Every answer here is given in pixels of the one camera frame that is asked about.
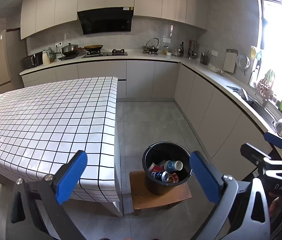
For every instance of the black range hood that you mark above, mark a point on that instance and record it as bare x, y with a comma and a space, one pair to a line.
106, 21

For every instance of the white jug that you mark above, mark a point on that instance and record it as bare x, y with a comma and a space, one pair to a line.
45, 58

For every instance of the red and white carton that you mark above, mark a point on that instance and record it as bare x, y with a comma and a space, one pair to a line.
173, 178

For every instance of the blue drink can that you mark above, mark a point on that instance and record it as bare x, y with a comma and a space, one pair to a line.
162, 176

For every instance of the black gas stove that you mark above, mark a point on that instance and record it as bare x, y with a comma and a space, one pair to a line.
106, 54

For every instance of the bright window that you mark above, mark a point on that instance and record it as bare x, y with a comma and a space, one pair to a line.
278, 42

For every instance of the grey pot with lid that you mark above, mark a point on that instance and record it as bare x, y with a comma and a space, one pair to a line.
70, 50

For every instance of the grey lower cabinets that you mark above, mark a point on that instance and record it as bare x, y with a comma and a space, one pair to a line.
151, 80

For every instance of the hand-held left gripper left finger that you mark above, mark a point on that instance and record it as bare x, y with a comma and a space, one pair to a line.
71, 177

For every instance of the black induction cooker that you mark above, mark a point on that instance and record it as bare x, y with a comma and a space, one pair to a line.
68, 57

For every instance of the black microwave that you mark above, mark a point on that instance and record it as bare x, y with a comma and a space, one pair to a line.
32, 60

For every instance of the white cutting board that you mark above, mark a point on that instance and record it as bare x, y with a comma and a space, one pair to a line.
230, 62

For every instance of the black plastic bin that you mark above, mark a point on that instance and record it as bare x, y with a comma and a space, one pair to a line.
156, 188

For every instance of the yellow jar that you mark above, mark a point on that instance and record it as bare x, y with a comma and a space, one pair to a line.
165, 50

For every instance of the white checkered tablecloth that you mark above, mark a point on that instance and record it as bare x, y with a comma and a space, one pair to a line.
55, 120

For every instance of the white round colander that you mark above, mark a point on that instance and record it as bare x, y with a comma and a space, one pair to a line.
242, 62

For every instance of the green teapot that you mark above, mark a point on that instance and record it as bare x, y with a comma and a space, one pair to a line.
51, 55

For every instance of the dark glass bottle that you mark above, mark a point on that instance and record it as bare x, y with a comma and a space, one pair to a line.
181, 50

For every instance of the beige fridge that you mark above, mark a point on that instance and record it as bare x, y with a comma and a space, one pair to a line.
3, 62

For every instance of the red paper cup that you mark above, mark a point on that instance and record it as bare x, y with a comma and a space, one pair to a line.
154, 167

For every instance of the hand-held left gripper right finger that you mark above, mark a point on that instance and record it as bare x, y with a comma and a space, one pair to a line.
204, 177

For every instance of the blue and white paper cup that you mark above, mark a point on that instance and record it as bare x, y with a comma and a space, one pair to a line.
173, 165

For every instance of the brown wooden stool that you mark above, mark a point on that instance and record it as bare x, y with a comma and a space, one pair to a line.
156, 202

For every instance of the kitchen sink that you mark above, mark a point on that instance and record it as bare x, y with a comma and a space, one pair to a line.
266, 112

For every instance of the dark chopstick holder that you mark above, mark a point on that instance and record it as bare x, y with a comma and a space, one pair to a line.
204, 59

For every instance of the yellow hanging cloth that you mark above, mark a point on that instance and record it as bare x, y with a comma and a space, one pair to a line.
253, 53

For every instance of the black wok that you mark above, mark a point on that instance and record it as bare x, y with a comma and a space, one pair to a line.
93, 48

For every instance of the metal utensil holder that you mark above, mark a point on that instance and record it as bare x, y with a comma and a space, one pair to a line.
192, 51

